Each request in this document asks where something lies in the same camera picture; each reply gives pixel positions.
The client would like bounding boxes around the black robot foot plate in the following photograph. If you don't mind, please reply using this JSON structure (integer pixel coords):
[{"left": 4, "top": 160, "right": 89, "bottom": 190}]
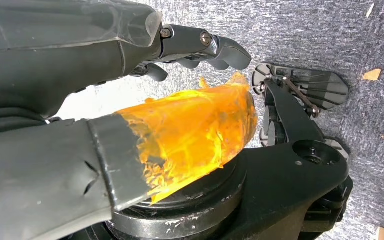
[{"left": 251, "top": 62, "right": 350, "bottom": 112}]

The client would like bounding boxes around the white paper scrap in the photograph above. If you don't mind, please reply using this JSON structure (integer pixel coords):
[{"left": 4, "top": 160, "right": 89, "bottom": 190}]
[{"left": 365, "top": 2, "right": 376, "bottom": 19}]

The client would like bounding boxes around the orange paper scrap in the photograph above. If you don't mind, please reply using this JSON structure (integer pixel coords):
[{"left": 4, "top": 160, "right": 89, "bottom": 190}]
[{"left": 362, "top": 68, "right": 382, "bottom": 82}]

